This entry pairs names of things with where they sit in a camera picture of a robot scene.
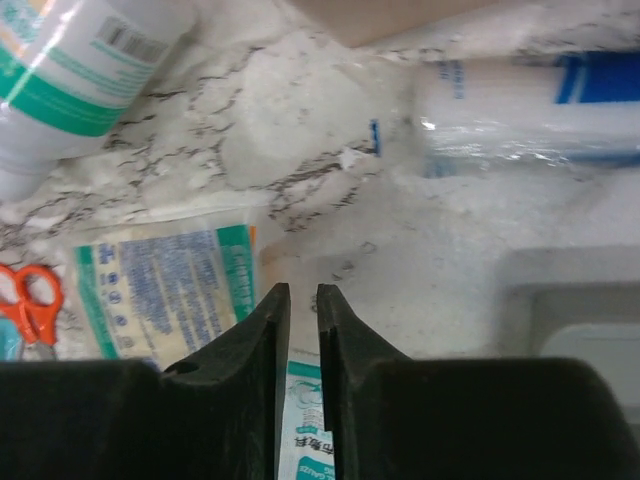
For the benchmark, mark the orange scissors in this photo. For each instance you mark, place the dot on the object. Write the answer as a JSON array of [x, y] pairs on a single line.
[[35, 321]]

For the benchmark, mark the teal bandage roll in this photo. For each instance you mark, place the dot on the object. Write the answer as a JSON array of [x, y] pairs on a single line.
[[11, 341]]

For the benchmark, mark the teal white gauze sachet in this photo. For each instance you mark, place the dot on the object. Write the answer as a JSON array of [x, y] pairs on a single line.
[[306, 449]]

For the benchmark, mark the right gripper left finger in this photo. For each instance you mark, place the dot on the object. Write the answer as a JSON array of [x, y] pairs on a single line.
[[215, 414]]

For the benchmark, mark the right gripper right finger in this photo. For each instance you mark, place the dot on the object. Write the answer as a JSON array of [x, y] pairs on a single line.
[[395, 417]]

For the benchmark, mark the peach file organizer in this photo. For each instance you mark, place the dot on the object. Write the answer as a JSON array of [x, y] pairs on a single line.
[[354, 23]]

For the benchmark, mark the white green bottle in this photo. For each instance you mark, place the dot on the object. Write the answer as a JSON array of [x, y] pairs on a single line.
[[69, 71]]

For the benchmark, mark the gauze packet beige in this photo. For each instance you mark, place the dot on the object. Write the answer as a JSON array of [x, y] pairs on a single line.
[[159, 292]]

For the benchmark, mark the grey plastic tray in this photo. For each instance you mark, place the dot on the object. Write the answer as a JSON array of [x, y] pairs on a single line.
[[577, 302]]

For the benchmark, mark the white blue bandage roll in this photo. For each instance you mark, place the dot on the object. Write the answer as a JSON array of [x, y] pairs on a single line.
[[466, 116]]

